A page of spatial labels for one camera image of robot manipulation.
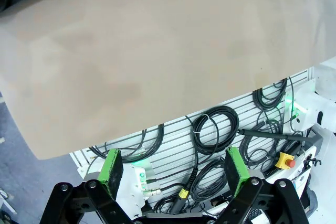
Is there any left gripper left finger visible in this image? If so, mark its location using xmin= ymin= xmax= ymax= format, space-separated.
xmin=39 ymin=148 xmax=132 ymax=224

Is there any black cable plug yellow band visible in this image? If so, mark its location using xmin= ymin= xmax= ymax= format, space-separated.
xmin=170 ymin=165 xmax=201 ymax=216

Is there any yellow red emergency stop button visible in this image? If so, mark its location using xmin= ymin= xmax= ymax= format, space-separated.
xmin=275 ymin=152 xmax=296 ymax=169

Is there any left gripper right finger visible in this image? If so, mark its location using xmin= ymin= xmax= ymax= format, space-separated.
xmin=216 ymin=146 xmax=309 ymax=224

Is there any black stick-shaped enabling handle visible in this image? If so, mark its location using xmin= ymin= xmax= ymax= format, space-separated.
xmin=237 ymin=129 xmax=310 ymax=143

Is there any white control cabinet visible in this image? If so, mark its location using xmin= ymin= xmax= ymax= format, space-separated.
xmin=262 ymin=124 xmax=336 ymax=224

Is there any coiled black cable white tie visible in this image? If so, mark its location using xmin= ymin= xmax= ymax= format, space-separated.
xmin=192 ymin=105 xmax=240 ymax=156

